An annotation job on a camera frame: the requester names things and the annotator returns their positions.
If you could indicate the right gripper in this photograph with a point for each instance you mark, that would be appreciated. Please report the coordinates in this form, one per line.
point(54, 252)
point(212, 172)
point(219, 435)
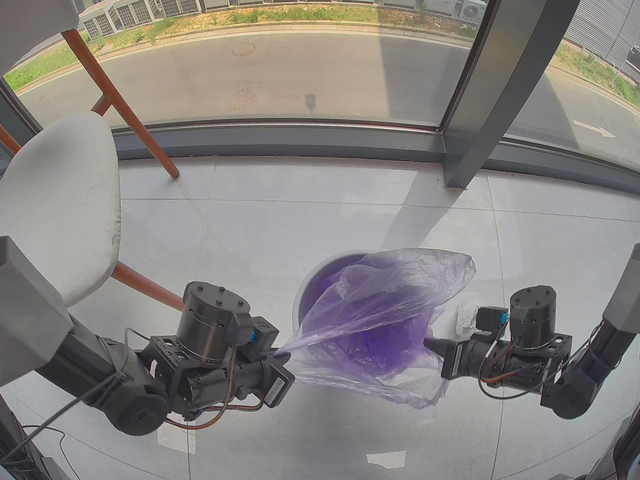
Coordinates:
point(467, 360)

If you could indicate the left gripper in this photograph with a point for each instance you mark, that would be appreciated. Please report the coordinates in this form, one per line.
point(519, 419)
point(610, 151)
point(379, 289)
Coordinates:
point(260, 380)

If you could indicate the white paper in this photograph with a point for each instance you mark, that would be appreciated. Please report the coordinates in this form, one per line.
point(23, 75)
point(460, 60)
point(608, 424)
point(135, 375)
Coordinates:
point(467, 318)

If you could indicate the purple plastic bag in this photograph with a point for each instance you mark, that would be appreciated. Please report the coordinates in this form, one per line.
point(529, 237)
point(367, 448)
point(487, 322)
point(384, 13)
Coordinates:
point(380, 318)

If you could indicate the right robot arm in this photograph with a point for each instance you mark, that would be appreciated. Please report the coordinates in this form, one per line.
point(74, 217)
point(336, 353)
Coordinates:
point(535, 318)

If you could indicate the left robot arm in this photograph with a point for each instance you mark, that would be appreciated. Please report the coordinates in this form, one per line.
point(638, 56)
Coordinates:
point(30, 318)

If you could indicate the white trash bin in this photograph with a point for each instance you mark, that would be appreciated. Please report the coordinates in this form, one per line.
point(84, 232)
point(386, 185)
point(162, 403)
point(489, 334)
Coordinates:
point(300, 303)

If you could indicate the white cushioned wooden chair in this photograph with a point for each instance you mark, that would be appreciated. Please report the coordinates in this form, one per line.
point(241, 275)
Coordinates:
point(60, 193)

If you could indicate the window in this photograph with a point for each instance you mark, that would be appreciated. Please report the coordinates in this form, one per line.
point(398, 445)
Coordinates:
point(300, 68)

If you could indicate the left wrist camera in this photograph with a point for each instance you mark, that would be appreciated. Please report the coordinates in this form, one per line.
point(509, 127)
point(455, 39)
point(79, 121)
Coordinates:
point(265, 335)

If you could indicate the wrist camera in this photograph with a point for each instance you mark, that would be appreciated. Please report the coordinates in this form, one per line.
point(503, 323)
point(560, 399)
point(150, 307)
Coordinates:
point(487, 320)
point(265, 335)

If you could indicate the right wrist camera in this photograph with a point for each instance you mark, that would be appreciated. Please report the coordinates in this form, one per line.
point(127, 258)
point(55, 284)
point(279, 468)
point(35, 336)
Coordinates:
point(487, 320)

